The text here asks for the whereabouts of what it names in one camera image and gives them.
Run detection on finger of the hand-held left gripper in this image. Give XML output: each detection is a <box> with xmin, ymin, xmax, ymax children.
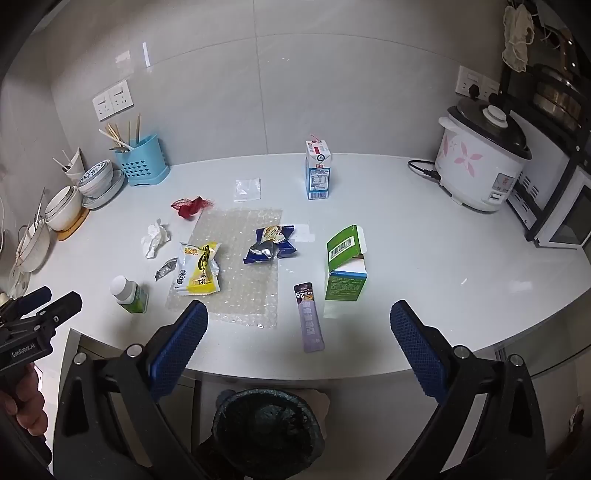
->
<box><xmin>0</xmin><ymin>286</ymin><xmax>52</xmax><ymax>324</ymax></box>
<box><xmin>18</xmin><ymin>292</ymin><xmax>83</xmax><ymax>337</ymax></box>

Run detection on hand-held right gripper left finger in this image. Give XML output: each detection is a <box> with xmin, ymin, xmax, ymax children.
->
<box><xmin>48</xmin><ymin>300</ymin><xmax>209</xmax><ymax>480</ymax></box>

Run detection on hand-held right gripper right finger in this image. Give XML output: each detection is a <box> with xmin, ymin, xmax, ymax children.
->
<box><xmin>390</xmin><ymin>300</ymin><xmax>548</xmax><ymax>480</ymax></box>

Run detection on green bottle with white cap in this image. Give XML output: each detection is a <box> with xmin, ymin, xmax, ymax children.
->
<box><xmin>110</xmin><ymin>275</ymin><xmax>149</xmax><ymax>315</ymax></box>

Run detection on yellow white snack wrapper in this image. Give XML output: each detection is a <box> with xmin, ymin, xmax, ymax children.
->
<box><xmin>174</xmin><ymin>241</ymin><xmax>223</xmax><ymax>296</ymax></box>

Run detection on small silver wrapper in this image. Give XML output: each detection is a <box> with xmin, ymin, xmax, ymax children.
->
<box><xmin>154</xmin><ymin>257</ymin><xmax>179</xmax><ymax>281</ymax></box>

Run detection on clear bubble wrap sheet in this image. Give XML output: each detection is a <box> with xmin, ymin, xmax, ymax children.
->
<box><xmin>165</xmin><ymin>208</ymin><xmax>283</xmax><ymax>329</ymax></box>

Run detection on green white cardboard box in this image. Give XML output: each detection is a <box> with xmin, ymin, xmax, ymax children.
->
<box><xmin>324</xmin><ymin>224</ymin><xmax>369</xmax><ymax>302</ymax></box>

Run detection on purple sachet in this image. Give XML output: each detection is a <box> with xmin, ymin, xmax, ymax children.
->
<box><xmin>294</xmin><ymin>282</ymin><xmax>327</xmax><ymax>353</ymax></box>

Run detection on white tissue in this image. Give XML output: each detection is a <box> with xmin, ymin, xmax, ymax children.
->
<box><xmin>141</xmin><ymin>220</ymin><xmax>171</xmax><ymax>259</ymax></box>

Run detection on black trash bin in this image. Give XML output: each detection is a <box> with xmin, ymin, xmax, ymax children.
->
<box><xmin>212</xmin><ymin>388</ymin><xmax>325</xmax><ymax>480</ymax></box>

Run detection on blue snack wrapper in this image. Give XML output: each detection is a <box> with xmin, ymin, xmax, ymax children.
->
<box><xmin>243</xmin><ymin>224</ymin><xmax>296</xmax><ymax>265</ymax></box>

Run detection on red mesh net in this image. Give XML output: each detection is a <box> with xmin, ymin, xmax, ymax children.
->
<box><xmin>171</xmin><ymin>196</ymin><xmax>214</xmax><ymax>219</ymax></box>

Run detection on small clear plastic bag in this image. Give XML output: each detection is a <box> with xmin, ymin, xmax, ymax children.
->
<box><xmin>233</xmin><ymin>178</ymin><xmax>262</xmax><ymax>203</ymax></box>

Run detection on blue white milk carton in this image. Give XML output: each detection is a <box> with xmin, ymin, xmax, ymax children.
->
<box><xmin>305</xmin><ymin>134</ymin><xmax>333</xmax><ymax>200</ymax></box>

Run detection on person's left hand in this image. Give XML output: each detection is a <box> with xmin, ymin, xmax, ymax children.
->
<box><xmin>0</xmin><ymin>362</ymin><xmax>49</xmax><ymax>431</ymax></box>

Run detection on metal strainer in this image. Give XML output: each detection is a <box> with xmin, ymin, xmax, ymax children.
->
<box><xmin>13</xmin><ymin>187</ymin><xmax>52</xmax><ymax>274</ymax></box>

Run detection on wooden trivet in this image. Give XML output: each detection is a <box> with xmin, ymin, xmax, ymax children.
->
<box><xmin>56</xmin><ymin>208</ymin><xmax>89</xmax><ymax>241</ymax></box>

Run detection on plain white bowl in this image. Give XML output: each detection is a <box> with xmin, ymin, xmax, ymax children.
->
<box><xmin>44</xmin><ymin>185</ymin><xmax>84</xmax><ymax>232</ymax></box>

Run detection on stack of blue rimmed plates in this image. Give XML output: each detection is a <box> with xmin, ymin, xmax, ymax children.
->
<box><xmin>82</xmin><ymin>168</ymin><xmax>126</xmax><ymax>210</ymax></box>

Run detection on blue patterned bowl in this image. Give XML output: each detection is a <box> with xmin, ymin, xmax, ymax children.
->
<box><xmin>76</xmin><ymin>159</ymin><xmax>114</xmax><ymax>197</ymax></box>

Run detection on white folded container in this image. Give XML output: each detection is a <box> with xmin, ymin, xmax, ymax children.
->
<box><xmin>52</xmin><ymin>148</ymin><xmax>86</xmax><ymax>185</ymax></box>

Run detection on blue plastic utensil holder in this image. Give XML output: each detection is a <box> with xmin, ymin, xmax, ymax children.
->
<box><xmin>113</xmin><ymin>134</ymin><xmax>171</xmax><ymax>186</ymax></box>

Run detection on white plastic spoon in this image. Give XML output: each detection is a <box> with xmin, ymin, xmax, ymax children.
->
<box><xmin>99</xmin><ymin>129</ymin><xmax>136</xmax><ymax>151</ymax></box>

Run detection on bunch of wooden chopsticks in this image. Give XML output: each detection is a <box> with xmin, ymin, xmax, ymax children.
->
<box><xmin>106</xmin><ymin>113</ymin><xmax>141</xmax><ymax>149</ymax></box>

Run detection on black metal rack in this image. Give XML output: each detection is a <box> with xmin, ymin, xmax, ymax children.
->
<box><xmin>501</xmin><ymin>65</ymin><xmax>591</xmax><ymax>243</ymax></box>

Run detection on white floral rice cooker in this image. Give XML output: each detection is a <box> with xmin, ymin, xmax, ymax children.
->
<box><xmin>434</xmin><ymin>98</ymin><xmax>533</xmax><ymax>213</ymax></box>

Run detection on white countertop oven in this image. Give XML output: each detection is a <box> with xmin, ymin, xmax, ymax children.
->
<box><xmin>505</xmin><ymin>124</ymin><xmax>591</xmax><ymax>250</ymax></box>

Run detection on stacked metal pots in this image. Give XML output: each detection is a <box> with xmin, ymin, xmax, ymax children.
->
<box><xmin>531</xmin><ymin>65</ymin><xmax>583</xmax><ymax>132</ymax></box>

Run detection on hanging white mesh cloth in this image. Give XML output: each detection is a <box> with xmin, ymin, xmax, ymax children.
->
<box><xmin>502</xmin><ymin>4</ymin><xmax>536</xmax><ymax>71</ymax></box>

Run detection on black power cable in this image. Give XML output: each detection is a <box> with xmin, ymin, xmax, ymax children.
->
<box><xmin>407</xmin><ymin>159</ymin><xmax>455</xmax><ymax>195</ymax></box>

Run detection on white wall socket with plug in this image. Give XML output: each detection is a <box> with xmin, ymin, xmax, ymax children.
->
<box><xmin>455</xmin><ymin>65</ymin><xmax>502</xmax><ymax>100</ymax></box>

